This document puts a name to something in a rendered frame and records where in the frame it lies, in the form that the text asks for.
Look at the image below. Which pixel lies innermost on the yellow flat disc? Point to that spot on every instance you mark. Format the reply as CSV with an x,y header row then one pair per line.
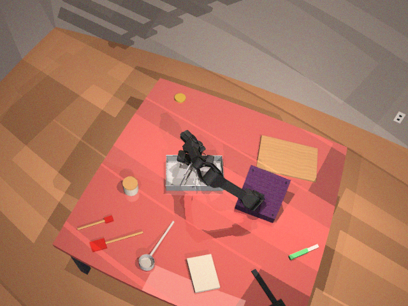
x,y
180,98

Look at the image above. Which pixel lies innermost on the grey cylinder with orange top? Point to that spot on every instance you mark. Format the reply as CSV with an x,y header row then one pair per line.
x,y
130,186

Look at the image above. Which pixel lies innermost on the red spatula with wooden handle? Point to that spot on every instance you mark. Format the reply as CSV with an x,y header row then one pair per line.
x,y
101,243

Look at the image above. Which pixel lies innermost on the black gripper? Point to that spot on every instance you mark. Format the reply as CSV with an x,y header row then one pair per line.
x,y
184,158

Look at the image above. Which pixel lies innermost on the grey saucepan with long handle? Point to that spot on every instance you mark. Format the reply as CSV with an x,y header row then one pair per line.
x,y
146,262

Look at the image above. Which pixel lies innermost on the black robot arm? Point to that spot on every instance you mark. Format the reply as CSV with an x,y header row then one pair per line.
x,y
213,177

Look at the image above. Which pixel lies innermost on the light wooden board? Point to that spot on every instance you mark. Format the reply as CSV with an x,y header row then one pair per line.
x,y
287,158

